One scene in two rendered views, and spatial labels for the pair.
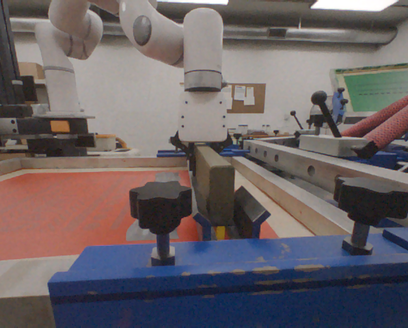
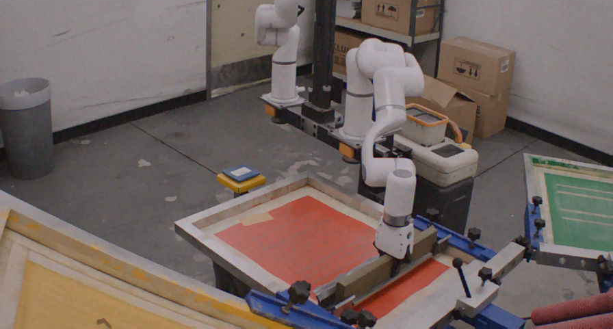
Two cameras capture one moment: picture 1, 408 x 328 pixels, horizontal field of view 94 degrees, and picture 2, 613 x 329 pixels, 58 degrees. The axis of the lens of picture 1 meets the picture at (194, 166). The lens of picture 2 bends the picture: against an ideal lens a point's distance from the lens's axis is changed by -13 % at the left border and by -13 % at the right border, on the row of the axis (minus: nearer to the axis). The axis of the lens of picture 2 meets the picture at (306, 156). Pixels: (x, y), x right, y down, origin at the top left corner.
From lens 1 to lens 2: 145 cm
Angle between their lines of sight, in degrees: 47
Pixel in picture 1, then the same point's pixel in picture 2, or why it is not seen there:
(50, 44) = (354, 74)
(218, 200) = (338, 295)
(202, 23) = (390, 187)
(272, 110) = not seen: outside the picture
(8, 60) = (324, 66)
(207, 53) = (391, 205)
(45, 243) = (287, 274)
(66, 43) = not seen: hidden behind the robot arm
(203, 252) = (312, 307)
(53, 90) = (348, 113)
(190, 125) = (380, 240)
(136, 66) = not seen: outside the picture
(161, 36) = (371, 182)
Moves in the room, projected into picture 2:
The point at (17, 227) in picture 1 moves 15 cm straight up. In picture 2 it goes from (282, 259) to (282, 215)
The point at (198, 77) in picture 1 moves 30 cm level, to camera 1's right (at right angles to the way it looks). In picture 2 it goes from (385, 215) to (475, 265)
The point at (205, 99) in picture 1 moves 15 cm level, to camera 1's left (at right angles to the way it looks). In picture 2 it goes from (390, 229) to (350, 206)
